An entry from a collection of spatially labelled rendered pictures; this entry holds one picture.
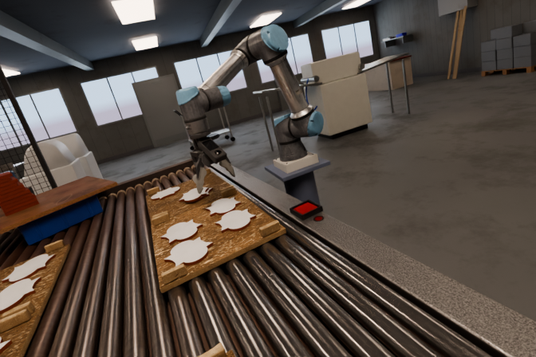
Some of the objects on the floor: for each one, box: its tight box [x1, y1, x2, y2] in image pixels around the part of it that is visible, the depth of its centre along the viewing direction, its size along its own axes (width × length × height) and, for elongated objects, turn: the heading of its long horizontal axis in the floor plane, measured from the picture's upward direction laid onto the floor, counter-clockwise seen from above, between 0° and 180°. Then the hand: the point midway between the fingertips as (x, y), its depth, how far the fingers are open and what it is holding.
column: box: [265, 157, 330, 212], centre depth 166 cm, size 38×38×87 cm
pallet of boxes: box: [481, 20, 536, 77], centre depth 704 cm, size 110×74×110 cm
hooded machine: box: [52, 133, 104, 179], centre depth 507 cm, size 68×56×122 cm
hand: (218, 186), depth 103 cm, fingers open, 14 cm apart
